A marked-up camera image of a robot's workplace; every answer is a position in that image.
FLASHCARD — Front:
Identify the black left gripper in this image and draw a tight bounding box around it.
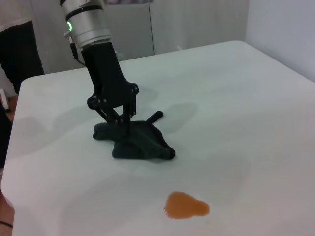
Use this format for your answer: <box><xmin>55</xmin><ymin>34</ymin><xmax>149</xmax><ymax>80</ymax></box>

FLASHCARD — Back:
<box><xmin>81</xmin><ymin>41</ymin><xmax>140</xmax><ymax>137</ymax></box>

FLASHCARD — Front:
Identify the dark blue rag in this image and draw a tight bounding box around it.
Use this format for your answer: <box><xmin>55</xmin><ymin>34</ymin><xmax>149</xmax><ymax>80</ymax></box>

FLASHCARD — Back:
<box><xmin>92</xmin><ymin>111</ymin><xmax>176</xmax><ymax>161</ymax></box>

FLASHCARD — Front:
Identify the grey cabinet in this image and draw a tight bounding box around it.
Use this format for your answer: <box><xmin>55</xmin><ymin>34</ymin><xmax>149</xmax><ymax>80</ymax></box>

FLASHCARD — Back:
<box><xmin>31</xmin><ymin>0</ymin><xmax>250</xmax><ymax>75</ymax></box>

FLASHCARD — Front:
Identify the black fabric object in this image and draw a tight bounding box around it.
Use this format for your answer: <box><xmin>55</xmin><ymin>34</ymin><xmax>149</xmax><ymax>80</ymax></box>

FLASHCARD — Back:
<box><xmin>0</xmin><ymin>20</ymin><xmax>45</xmax><ymax>95</ymax></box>

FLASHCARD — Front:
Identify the orange brown liquid stain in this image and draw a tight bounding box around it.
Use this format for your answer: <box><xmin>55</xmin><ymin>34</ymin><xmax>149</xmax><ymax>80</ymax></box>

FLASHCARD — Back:
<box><xmin>163</xmin><ymin>191</ymin><xmax>211</xmax><ymax>220</ymax></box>

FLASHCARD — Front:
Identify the left arm black cable connector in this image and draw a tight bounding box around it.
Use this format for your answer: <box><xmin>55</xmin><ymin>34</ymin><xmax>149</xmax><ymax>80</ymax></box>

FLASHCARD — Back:
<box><xmin>64</xmin><ymin>31</ymin><xmax>87</xmax><ymax>67</ymax></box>

